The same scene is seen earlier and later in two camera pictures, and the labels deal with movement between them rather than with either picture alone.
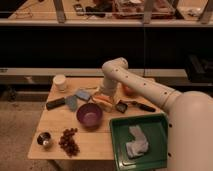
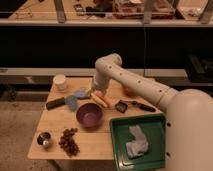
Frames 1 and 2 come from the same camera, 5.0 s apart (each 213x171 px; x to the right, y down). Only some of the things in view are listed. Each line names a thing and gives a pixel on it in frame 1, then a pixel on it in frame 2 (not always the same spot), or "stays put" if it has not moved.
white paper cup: (59, 81) stays put
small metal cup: (43, 138) stays put
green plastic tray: (154, 128) stays put
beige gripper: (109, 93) -> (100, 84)
